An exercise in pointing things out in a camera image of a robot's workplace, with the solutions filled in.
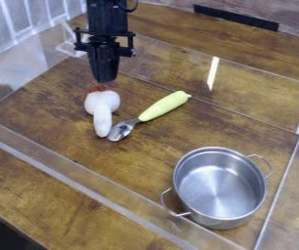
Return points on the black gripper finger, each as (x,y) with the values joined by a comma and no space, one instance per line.
(96,68)
(112,66)

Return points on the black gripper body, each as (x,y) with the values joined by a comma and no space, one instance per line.
(108,23)

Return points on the white toy mushroom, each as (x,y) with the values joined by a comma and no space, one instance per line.
(101,103)

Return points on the green handled metal spoon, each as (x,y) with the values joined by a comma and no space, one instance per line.
(123,128)

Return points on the stainless steel pot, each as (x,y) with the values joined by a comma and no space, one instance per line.
(219,187)

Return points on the black strip on wall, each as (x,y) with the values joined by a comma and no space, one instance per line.
(229,16)

